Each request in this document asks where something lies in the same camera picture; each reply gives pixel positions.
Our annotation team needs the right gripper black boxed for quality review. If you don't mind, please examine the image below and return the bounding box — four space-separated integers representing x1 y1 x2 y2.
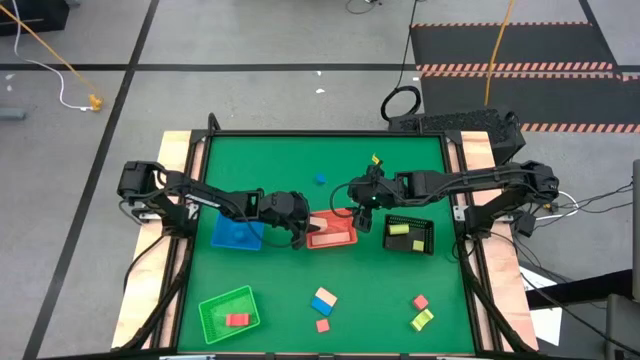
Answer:
347 167 401 235

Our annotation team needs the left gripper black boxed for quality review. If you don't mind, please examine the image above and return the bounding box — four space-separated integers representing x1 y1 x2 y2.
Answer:
257 188 322 251

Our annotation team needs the red plastic basket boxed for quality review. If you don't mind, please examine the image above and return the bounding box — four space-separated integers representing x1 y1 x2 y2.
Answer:
304 207 359 250

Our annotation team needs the black plastic basket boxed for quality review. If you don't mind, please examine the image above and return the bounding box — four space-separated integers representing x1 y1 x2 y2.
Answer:
382 214 436 257

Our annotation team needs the blue plastic basket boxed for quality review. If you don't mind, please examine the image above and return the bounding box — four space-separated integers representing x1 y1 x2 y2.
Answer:
210 212 266 252

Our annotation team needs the green plastic basket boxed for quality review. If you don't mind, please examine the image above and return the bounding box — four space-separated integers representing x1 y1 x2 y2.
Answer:
198 284 262 345

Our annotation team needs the yellow bridge block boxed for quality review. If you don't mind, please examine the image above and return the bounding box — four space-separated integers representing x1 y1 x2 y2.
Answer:
409 308 435 333

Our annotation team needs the black perforated computer case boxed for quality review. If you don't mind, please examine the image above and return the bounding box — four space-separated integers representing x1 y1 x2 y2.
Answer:
387 108 527 166

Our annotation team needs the wooden table side board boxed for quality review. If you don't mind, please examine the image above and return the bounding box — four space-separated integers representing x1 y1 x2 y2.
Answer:
447 130 540 352
110 130 201 351

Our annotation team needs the small black box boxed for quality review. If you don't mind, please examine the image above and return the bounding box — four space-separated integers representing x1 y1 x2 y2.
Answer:
514 212 539 239

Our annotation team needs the white paper sheet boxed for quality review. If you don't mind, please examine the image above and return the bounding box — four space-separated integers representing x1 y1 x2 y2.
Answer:
519 267 564 347

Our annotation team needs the black orange-striped floor mat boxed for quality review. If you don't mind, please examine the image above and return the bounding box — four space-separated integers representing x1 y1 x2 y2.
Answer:
409 21 640 134

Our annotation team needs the grey box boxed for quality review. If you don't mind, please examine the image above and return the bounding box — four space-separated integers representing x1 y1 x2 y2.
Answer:
603 293 640 360

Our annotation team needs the black cabinet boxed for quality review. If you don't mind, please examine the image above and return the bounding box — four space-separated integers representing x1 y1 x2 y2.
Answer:
0 0 70 37

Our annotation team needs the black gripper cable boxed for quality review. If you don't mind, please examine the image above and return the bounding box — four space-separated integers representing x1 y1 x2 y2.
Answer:
234 209 301 250
327 180 361 219

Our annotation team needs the black cable with coil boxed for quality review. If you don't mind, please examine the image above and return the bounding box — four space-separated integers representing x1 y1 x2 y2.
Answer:
380 0 422 123

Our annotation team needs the white cable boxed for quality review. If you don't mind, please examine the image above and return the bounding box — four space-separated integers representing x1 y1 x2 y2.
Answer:
549 189 581 221
10 0 94 112

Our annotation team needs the yellow cable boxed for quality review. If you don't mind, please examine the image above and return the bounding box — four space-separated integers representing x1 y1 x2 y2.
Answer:
483 0 517 107
0 3 99 99

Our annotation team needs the thin black cable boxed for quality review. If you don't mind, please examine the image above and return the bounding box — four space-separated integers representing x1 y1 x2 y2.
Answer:
344 0 384 15

